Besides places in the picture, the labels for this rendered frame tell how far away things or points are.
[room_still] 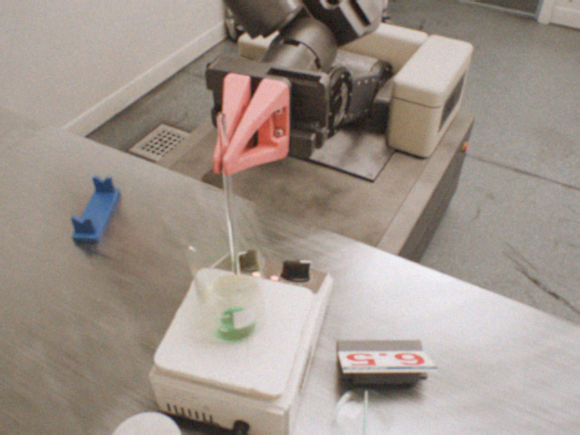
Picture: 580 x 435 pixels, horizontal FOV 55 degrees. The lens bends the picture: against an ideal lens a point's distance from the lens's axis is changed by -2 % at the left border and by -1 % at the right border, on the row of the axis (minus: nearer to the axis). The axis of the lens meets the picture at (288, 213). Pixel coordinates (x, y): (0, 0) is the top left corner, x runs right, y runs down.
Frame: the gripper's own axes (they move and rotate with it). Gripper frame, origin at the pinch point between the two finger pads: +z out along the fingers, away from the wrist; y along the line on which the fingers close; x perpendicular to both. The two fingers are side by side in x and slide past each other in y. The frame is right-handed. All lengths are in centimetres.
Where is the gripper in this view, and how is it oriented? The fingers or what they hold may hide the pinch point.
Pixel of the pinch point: (225, 160)
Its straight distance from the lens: 41.4
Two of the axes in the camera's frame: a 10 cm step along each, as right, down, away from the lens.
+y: 9.4, 2.3, -2.5
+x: 0.0, 7.4, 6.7
